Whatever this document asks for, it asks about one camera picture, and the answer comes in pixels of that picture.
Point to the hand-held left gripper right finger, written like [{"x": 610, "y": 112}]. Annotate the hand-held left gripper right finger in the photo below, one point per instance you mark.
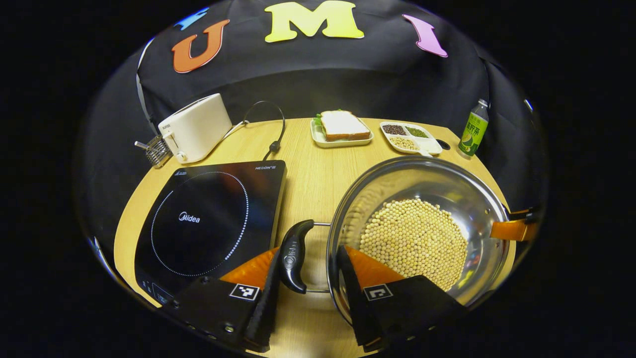
[{"x": 357, "y": 303}]

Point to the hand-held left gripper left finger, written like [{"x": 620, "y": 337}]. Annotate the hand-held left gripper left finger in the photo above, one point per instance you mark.
[{"x": 266, "y": 308}]

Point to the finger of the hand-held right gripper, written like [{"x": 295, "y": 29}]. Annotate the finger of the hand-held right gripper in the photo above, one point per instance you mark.
[
  {"x": 521, "y": 214},
  {"x": 514, "y": 230}
]

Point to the stainless steel pot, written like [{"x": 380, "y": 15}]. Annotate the stainless steel pot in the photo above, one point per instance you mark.
[{"x": 422, "y": 179}]

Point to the black induction cooktop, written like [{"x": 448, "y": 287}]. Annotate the black induction cooktop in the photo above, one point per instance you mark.
[{"x": 208, "y": 219}]

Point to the heap of soybeans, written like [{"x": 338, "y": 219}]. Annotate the heap of soybeans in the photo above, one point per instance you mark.
[{"x": 417, "y": 233}]

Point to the green drink bottle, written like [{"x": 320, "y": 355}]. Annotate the green drink bottle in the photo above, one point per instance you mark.
[{"x": 473, "y": 132}]

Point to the black table grommet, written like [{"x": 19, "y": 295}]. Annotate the black table grommet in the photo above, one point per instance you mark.
[{"x": 443, "y": 144}]

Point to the white divided dish with beans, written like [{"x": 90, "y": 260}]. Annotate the white divided dish with beans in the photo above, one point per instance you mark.
[{"x": 410, "y": 139}]

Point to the white rectangular plate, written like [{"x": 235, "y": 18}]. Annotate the white rectangular plate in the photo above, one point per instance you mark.
[{"x": 343, "y": 143}]

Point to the sandwich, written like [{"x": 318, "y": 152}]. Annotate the sandwich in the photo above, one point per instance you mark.
[{"x": 343, "y": 125}]

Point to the white toaster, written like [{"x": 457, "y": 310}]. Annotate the white toaster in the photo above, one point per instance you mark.
[{"x": 198, "y": 129}]

